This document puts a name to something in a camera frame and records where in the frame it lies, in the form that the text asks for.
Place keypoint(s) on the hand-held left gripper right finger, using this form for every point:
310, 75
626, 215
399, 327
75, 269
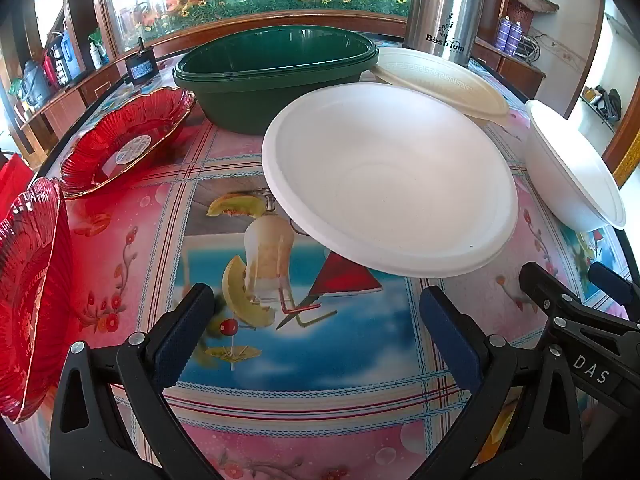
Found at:
450, 340

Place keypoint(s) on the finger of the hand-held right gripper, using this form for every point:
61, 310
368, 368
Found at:
612, 282
542, 287

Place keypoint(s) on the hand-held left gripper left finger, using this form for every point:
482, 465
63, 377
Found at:
182, 335

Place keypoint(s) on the white foam bowl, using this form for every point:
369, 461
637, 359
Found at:
390, 180
565, 170

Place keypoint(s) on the cream plastic bowl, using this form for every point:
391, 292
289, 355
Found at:
440, 77

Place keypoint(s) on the green plastic bowl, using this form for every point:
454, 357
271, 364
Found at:
280, 50
240, 105

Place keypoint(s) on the printed floral tablecloth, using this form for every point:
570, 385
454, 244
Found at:
350, 350

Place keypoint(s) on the red glass plate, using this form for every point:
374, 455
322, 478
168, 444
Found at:
125, 140
30, 285

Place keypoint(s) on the wooden corner cabinet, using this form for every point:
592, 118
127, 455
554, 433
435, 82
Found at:
515, 72

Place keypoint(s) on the red shopping bag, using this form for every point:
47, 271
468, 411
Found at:
12, 185

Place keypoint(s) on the low wooden side cabinet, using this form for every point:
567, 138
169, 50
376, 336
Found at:
65, 105

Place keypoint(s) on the small black jar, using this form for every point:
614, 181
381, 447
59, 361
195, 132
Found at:
140, 67

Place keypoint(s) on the red plastic basket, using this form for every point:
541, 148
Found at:
520, 14

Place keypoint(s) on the blue thermos jug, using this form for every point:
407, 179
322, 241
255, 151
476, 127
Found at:
36, 85

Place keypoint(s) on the white plastic bottle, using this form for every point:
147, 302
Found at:
96, 55

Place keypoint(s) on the red flask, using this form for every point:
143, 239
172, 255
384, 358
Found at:
51, 67

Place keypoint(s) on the stainless steel thermos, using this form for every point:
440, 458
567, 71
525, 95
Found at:
440, 5

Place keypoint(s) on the blue and black bottle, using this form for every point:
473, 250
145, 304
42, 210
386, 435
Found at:
70, 55

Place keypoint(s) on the wooden glass display cabinet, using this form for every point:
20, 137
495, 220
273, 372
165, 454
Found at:
125, 0

